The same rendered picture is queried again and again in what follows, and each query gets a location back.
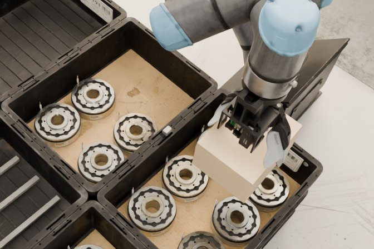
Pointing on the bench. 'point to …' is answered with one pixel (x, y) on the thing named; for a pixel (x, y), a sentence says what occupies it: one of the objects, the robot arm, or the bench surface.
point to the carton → (235, 159)
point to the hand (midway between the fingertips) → (248, 139)
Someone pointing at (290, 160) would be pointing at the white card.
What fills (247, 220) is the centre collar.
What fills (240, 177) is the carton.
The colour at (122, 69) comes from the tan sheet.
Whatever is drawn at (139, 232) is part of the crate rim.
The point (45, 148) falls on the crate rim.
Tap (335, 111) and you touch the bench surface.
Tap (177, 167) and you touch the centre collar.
